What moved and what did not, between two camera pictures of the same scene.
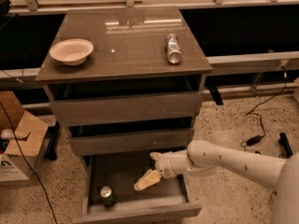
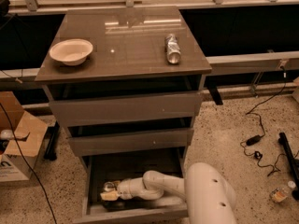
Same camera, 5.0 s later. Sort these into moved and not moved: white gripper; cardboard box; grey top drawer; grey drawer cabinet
Moved: white gripper
Not moved: grey top drawer; grey drawer cabinet; cardboard box
